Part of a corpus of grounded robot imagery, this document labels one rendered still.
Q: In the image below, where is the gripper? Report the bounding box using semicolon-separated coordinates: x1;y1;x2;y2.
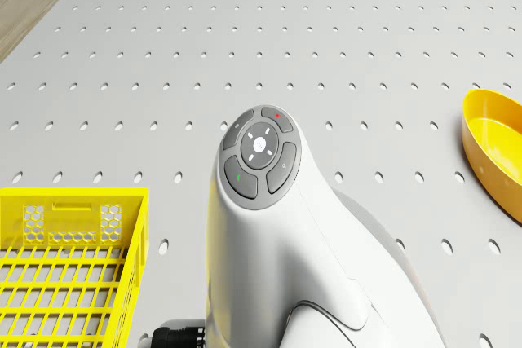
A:
151;318;206;348

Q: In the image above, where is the yellow basket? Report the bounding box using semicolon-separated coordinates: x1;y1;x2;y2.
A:
0;187;151;348

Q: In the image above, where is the yellow bowl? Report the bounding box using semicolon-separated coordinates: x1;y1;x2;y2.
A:
461;87;522;226

